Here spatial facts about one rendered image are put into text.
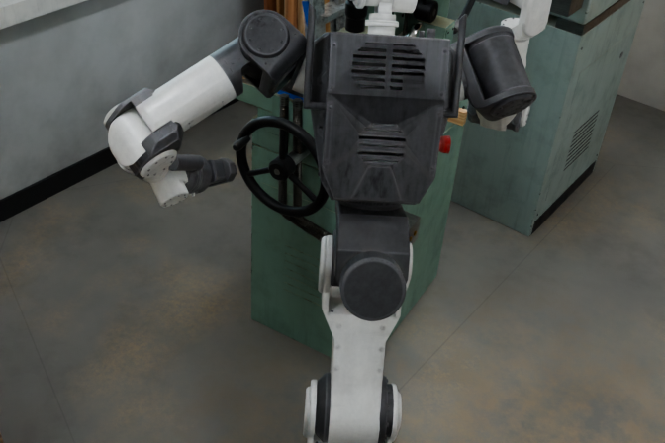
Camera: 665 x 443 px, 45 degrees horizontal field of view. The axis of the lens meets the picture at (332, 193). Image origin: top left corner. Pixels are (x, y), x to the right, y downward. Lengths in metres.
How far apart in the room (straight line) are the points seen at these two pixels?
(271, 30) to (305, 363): 1.46
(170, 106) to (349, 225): 0.38
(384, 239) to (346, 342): 0.29
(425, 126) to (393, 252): 0.23
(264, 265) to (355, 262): 1.24
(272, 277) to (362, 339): 1.01
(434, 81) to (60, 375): 1.73
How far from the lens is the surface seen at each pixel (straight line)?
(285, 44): 1.44
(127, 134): 1.49
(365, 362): 1.66
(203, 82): 1.46
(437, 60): 1.36
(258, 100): 2.27
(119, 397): 2.62
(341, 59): 1.34
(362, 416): 1.69
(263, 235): 2.53
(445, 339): 2.81
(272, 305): 2.70
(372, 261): 1.37
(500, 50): 1.53
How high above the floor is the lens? 1.98
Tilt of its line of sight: 36 degrees down
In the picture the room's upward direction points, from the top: 4 degrees clockwise
